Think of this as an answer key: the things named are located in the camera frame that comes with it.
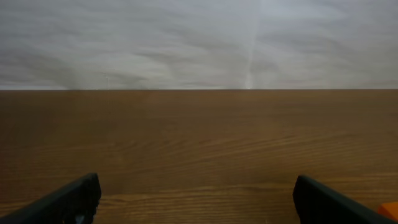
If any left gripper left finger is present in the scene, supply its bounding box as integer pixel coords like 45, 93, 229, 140
0, 172, 102, 224

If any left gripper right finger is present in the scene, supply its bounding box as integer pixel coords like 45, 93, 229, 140
292, 174, 398, 224

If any orange cube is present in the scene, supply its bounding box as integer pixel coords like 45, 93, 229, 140
377, 201, 398, 222

